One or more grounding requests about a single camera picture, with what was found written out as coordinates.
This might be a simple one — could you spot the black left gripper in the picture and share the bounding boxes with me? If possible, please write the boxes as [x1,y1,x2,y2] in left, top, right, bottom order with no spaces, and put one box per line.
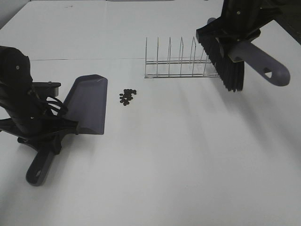
[0,46,79,155]

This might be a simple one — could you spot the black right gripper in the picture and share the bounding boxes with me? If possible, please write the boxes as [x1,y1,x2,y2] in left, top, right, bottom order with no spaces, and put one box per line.
[196,0,282,42]

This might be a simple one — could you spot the grey hand brush black bristles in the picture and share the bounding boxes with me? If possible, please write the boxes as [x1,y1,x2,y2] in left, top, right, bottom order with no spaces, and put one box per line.
[197,17,291,92]

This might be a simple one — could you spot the grey plastic dustpan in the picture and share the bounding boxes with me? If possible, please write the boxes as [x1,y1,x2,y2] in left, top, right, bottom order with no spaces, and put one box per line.
[25,74,108,186]

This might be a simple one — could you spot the pile of coffee beans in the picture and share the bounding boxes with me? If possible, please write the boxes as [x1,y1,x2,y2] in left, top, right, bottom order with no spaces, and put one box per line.
[119,89,137,106]

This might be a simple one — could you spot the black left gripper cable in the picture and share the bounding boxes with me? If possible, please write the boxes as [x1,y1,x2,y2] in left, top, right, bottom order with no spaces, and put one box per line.
[42,95,69,117]

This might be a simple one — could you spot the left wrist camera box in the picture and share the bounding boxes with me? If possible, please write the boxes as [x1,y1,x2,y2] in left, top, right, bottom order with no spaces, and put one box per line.
[32,81,61,98]

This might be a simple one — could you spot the chrome wire dish rack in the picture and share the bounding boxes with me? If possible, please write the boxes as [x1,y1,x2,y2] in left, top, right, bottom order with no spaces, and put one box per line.
[144,37,219,79]

